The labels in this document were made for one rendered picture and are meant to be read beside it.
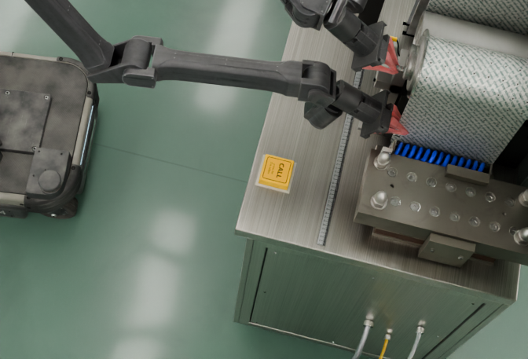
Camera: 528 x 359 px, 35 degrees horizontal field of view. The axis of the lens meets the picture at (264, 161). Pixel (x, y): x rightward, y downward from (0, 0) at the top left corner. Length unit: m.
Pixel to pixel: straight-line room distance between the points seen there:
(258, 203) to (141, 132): 1.16
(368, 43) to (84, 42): 0.57
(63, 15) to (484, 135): 0.91
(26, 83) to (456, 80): 1.62
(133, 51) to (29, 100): 1.12
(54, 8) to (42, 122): 1.15
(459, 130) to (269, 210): 0.47
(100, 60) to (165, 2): 1.59
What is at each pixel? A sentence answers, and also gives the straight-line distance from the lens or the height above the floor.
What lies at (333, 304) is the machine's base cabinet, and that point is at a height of 0.52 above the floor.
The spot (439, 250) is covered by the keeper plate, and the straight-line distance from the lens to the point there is 1.91.
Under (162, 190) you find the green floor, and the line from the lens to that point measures 2.96.
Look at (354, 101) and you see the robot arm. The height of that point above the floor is 1.17.
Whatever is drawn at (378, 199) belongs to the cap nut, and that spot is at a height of 1.06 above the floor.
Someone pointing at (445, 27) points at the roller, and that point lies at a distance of 1.88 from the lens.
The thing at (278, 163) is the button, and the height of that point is 0.92.
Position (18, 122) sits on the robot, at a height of 0.26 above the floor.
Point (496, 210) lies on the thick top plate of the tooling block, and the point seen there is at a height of 1.03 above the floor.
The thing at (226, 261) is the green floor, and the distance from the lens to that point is 2.87.
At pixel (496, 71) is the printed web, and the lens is 1.75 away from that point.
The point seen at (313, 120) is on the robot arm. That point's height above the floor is 1.09.
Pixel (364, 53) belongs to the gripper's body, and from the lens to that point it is 1.72.
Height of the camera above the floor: 2.72
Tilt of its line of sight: 64 degrees down
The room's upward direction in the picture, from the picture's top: 10 degrees clockwise
